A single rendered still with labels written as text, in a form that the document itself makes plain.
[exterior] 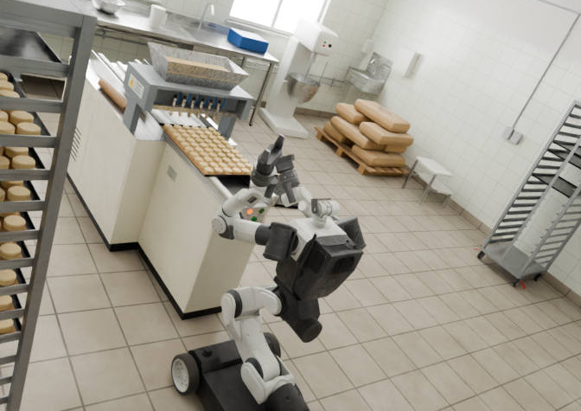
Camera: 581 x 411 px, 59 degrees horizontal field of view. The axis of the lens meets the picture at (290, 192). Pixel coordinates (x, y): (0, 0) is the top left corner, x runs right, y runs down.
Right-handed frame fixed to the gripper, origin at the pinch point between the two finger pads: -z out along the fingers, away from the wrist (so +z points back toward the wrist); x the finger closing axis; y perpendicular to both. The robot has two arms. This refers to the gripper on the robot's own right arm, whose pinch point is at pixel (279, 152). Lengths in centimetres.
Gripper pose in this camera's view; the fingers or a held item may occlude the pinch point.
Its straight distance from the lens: 251.9
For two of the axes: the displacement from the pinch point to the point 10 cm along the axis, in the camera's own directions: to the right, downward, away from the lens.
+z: 3.3, 9.3, -1.6
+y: 0.0, 1.6, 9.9
